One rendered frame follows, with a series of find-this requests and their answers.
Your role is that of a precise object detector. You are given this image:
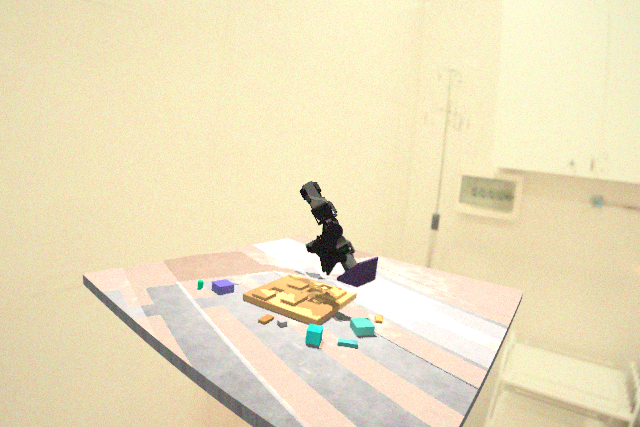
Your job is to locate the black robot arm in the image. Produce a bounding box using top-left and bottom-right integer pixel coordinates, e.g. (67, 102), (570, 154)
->
(299, 181), (357, 272)

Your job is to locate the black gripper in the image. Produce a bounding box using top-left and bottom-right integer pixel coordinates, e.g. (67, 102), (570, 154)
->
(315, 233), (347, 276)

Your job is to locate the small orange flat bar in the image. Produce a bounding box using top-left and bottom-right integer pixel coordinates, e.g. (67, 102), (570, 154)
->
(258, 314), (274, 324)

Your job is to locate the cyan cube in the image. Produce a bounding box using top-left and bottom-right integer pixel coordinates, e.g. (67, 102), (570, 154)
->
(305, 324), (323, 345)

